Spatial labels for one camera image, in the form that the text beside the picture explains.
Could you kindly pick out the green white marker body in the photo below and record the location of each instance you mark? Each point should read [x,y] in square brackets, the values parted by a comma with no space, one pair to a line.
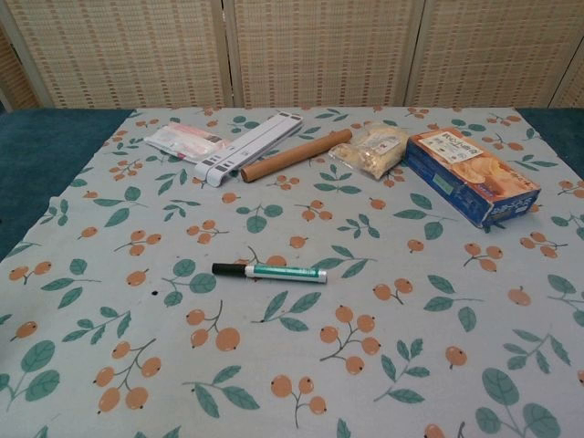
[287,273]

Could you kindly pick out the woven bamboo folding screen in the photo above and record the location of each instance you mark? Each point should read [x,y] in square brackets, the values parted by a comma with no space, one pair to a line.
[319,50]

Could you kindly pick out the floral fruit print tablecloth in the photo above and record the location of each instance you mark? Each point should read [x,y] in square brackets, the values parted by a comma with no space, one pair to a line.
[292,342]

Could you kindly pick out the black marker cap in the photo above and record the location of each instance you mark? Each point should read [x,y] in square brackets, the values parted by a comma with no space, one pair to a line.
[228,269]

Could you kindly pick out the brown wooden rolling pin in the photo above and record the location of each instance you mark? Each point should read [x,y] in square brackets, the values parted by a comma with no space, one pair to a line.
[296,155]

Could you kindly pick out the pink white plastic packet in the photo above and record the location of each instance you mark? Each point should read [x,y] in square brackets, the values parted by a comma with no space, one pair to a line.
[182,139]

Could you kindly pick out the clear bag of snacks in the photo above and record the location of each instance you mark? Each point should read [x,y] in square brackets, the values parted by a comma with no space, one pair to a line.
[372,150]

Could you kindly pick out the blue orange snack box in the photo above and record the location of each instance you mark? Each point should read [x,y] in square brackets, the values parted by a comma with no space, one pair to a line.
[465,173]

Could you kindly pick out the blue felt table cover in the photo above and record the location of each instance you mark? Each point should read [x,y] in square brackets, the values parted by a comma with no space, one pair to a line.
[45,141]

